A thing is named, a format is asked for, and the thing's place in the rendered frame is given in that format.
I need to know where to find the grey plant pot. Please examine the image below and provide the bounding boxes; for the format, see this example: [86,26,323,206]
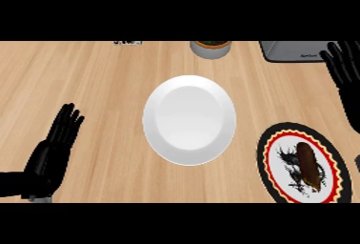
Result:
[189,40,233,60]

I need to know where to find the plain white plate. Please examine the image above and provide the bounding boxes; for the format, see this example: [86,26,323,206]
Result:
[142,74,238,167]

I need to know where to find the brown sweet potato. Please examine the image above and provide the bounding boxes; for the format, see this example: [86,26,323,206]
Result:
[295,141,325,193]

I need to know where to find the black red patterned plate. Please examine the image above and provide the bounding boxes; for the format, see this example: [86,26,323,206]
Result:
[255,122,353,204]

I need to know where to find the grey flat appliance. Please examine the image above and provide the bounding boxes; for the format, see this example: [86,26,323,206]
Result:
[257,40,341,64]

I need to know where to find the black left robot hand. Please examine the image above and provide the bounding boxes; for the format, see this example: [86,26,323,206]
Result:
[0,102,86,200]

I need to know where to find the small dark white object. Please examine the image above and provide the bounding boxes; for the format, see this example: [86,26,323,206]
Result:
[112,40,143,46]

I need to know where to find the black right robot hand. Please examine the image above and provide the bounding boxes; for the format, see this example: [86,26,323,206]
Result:
[319,40,360,134]

